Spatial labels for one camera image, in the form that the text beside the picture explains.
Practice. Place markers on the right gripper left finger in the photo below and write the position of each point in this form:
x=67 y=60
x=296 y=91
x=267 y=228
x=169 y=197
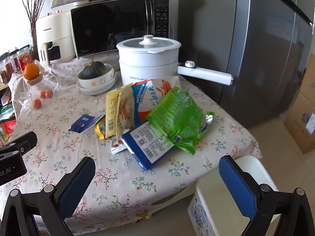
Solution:
x=54 y=203

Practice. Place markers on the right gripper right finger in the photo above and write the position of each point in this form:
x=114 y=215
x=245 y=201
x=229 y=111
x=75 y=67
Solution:
x=259 y=203

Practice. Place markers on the small blue packet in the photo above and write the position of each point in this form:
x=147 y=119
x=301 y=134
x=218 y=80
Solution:
x=85 y=122

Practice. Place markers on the blue white biscuit box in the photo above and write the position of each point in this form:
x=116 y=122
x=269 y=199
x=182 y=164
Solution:
x=147 y=145

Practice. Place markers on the yellow snack packet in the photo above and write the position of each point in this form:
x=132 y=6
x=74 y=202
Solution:
x=119 y=111

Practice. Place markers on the green snack bag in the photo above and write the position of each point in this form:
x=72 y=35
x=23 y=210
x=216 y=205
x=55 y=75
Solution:
x=181 y=120

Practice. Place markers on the white red blue bag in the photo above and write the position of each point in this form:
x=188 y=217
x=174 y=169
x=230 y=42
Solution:
x=146 y=95

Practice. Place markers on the yellow wrapper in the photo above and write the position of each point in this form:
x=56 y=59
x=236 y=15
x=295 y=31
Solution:
x=100 y=128

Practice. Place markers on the glass jar with oranges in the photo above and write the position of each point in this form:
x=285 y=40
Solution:
x=38 y=92

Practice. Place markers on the lower cardboard box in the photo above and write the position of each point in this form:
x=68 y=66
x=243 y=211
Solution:
x=300 y=119

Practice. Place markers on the orange on jar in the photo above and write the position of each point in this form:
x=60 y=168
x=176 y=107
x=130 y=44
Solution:
x=31 y=71

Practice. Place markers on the red lidded jars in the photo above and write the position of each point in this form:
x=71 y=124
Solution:
x=14 y=62

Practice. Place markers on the stacked white bowls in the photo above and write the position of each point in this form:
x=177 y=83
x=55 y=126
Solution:
x=98 y=85

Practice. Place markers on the dark green pumpkin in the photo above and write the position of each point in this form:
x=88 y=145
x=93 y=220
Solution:
x=93 y=70

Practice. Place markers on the cream air fryer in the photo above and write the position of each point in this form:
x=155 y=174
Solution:
x=54 y=38

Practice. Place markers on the black microwave oven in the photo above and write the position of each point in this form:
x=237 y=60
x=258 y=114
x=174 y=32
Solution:
x=98 y=26

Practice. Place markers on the dried twigs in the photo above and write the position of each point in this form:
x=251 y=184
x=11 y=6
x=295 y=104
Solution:
x=33 y=9

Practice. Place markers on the white electric cooking pot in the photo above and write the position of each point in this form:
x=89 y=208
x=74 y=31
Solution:
x=150 y=57

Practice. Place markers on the grey refrigerator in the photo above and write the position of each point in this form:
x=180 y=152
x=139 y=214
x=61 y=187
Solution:
x=263 y=44

